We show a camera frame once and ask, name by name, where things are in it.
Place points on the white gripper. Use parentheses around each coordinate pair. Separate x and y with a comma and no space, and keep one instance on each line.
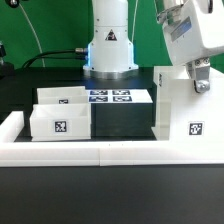
(193,30)

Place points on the white drawer cabinet box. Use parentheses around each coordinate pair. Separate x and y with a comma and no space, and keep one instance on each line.
(184,115)

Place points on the white front drawer with tag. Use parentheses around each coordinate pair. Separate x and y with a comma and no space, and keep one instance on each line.
(55,122)

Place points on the white drawer with tag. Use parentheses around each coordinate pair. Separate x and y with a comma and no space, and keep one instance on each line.
(62,95)
(55,122)

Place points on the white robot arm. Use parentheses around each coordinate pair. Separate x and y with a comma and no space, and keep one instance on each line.
(110,54)

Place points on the white rear drawer with tag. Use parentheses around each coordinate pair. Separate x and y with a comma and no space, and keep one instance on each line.
(62,95)

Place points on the white sheet with tags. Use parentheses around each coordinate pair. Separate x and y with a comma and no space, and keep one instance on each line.
(119,96)

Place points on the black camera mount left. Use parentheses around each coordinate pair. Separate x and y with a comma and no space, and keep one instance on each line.
(6,68)

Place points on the white U-shaped fence frame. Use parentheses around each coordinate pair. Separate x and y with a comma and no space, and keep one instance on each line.
(129,153)

